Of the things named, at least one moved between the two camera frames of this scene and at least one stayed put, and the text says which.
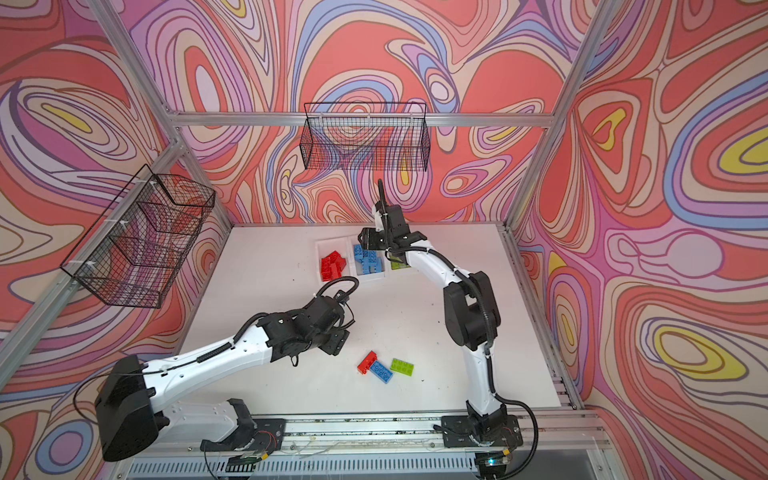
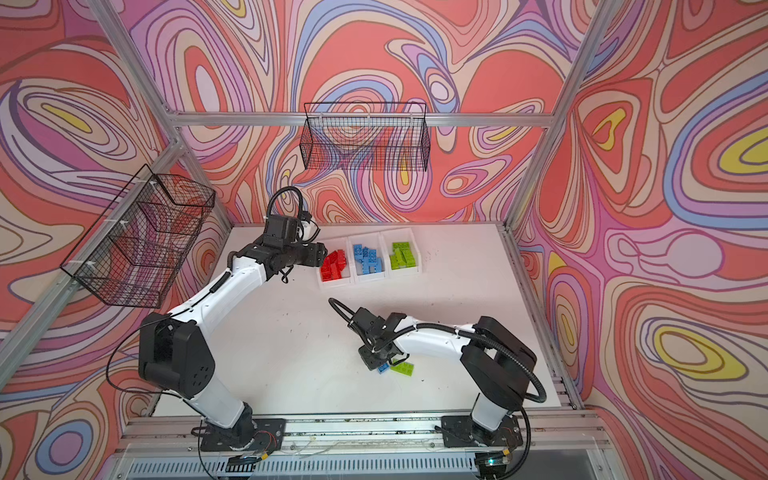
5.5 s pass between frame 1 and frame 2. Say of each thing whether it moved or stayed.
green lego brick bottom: stayed
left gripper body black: moved
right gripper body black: moved
